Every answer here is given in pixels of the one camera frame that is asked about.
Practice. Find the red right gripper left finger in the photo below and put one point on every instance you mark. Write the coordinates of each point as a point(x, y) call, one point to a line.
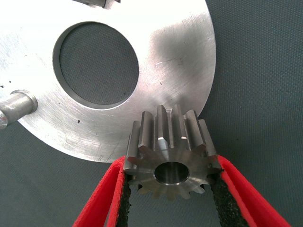
point(99, 201)

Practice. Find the round metal carrier plate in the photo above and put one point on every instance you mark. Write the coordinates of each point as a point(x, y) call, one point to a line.
point(165, 59)

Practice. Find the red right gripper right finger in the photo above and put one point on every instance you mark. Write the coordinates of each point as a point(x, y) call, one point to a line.
point(241, 201)

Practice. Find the dark steel spur gear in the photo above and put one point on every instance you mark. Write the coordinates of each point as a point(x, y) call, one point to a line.
point(170, 142)

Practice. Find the dark grey table cloth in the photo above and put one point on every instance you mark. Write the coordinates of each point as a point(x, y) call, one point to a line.
point(260, 71)

